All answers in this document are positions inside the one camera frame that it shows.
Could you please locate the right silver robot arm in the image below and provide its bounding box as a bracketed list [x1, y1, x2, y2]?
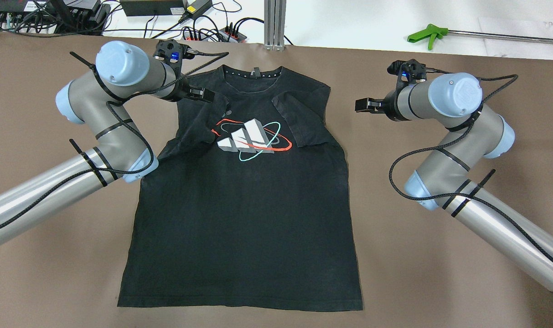
[355, 71, 553, 293]

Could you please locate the grey orange USB hub far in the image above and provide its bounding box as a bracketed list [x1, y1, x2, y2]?
[219, 24, 248, 43]

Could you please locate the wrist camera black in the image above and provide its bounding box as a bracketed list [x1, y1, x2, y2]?
[153, 39, 198, 64]
[387, 59, 427, 87]

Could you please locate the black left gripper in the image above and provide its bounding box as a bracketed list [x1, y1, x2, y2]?
[169, 77, 215, 102]

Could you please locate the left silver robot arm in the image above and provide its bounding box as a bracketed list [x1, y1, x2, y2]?
[0, 40, 214, 246]

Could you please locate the aluminium frame post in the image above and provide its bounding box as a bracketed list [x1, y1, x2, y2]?
[264, 0, 286, 51]

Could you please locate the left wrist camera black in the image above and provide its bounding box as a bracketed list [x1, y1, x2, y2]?
[153, 39, 198, 64]

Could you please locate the black printed t-shirt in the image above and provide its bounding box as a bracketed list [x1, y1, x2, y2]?
[118, 65, 362, 312]

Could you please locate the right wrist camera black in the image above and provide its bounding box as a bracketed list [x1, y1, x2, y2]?
[387, 59, 427, 87]

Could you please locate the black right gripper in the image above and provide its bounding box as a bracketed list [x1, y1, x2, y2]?
[355, 91, 401, 121]

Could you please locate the black power adapter brick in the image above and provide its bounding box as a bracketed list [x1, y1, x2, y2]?
[185, 0, 212, 17]

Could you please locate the grey orange usb hub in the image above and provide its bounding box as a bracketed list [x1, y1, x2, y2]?
[180, 26, 220, 42]
[219, 24, 248, 43]

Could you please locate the green handled reach grabber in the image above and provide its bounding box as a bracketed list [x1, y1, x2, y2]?
[406, 24, 553, 50]

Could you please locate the long black device box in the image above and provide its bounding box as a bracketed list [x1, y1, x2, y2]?
[119, 0, 189, 17]

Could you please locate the grey orange USB hub near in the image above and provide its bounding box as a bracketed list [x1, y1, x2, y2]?
[180, 26, 220, 42]

